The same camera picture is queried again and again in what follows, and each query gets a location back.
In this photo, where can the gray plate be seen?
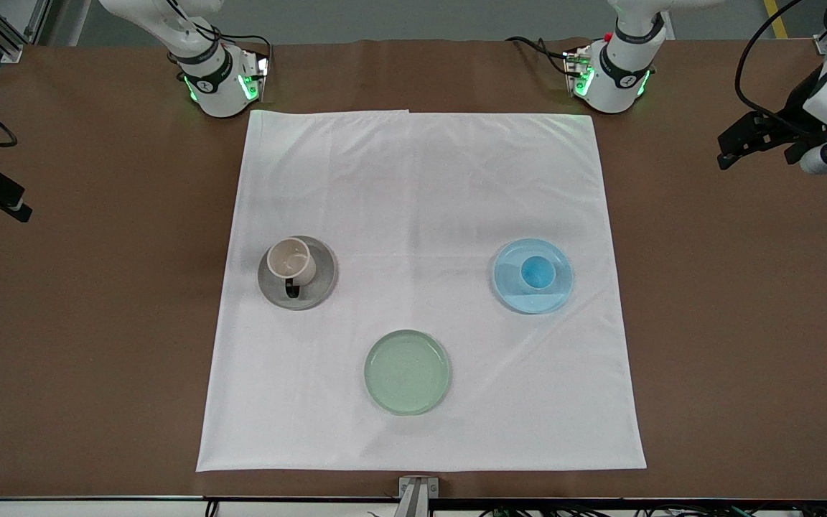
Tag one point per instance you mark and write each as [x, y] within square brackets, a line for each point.
[324, 283]

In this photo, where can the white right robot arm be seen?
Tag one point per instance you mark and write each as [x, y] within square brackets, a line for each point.
[216, 90]

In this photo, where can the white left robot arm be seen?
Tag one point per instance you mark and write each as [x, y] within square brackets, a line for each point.
[611, 82]

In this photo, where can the blue plate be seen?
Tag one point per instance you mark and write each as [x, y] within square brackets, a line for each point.
[510, 287]

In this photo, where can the blue cup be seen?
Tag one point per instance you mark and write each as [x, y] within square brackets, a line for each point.
[537, 273]

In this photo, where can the grey metal table bracket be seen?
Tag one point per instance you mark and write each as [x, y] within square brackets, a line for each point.
[418, 492]

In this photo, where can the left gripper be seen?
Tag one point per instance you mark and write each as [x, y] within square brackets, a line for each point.
[798, 109]

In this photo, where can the white cloth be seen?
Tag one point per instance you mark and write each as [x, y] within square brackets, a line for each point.
[421, 179]

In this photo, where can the green plate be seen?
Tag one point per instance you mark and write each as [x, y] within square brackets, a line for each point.
[407, 372]

